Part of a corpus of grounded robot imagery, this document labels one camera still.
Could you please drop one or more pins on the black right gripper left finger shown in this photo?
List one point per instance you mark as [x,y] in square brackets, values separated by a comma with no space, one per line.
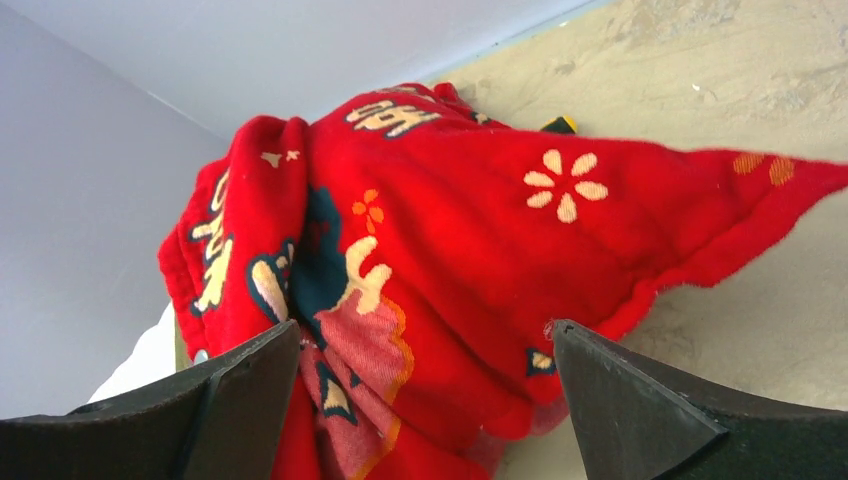
[220,419]

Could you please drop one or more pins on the white pillow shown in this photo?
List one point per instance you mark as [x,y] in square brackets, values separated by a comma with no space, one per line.
[152,358]

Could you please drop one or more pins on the red printed pillowcase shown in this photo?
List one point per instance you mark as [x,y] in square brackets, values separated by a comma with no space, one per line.
[425,250]

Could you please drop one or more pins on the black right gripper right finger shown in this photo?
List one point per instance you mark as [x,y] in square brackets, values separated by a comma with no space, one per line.
[638,418]

